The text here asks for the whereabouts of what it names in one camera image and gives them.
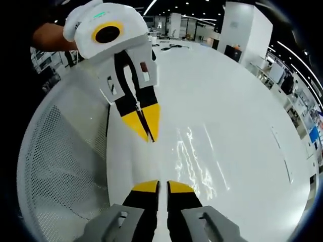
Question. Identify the white square pillar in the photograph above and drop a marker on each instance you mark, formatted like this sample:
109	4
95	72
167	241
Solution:
242	27

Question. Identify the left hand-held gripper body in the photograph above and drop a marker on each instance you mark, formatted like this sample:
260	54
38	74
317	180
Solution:
83	37

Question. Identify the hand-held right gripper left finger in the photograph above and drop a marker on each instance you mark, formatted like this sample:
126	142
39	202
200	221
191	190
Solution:
141	211

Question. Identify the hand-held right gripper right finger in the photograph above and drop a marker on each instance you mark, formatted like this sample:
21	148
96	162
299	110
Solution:
184	209

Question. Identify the white mesh basket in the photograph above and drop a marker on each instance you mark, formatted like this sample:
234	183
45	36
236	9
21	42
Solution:
68	161

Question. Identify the black tools on table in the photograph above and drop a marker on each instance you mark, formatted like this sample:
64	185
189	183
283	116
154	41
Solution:
174	47

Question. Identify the black box with orange top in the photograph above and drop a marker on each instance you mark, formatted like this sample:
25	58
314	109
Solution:
232	52

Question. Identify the large clear food packaging bag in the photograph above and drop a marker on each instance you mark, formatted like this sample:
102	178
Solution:
196	161

